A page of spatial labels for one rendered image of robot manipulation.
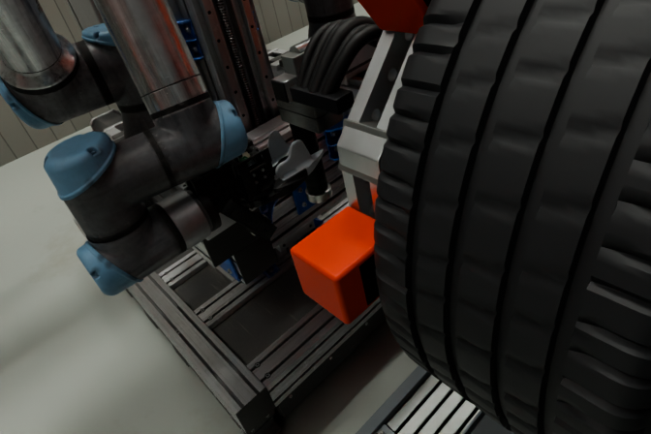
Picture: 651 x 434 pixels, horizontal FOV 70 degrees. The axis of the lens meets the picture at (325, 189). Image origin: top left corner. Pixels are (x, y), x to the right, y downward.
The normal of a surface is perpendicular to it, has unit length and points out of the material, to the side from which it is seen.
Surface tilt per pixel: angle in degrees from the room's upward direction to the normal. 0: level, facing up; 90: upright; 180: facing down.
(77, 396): 0
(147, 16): 71
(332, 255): 0
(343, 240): 0
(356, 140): 45
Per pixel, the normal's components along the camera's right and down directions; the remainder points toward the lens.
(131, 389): -0.19, -0.80
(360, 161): -0.73, 0.51
